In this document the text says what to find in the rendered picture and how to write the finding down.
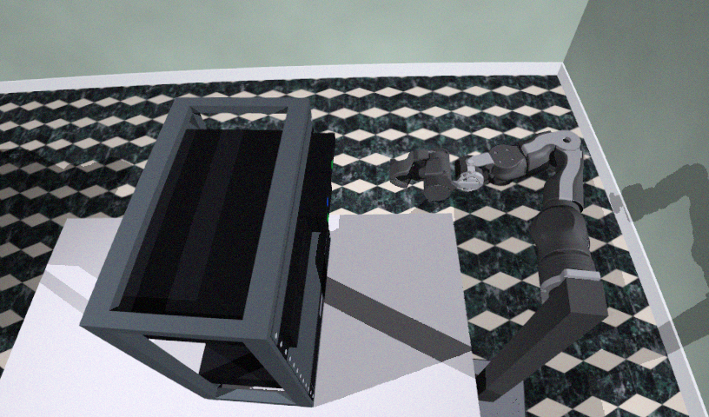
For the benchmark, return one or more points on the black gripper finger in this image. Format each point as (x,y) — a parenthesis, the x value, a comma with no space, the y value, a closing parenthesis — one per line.
(403,167)
(402,181)

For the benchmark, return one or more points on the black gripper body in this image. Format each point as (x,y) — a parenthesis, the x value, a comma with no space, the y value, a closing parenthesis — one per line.
(437,180)

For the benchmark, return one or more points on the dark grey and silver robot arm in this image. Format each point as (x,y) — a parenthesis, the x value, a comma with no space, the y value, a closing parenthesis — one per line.
(559,230)

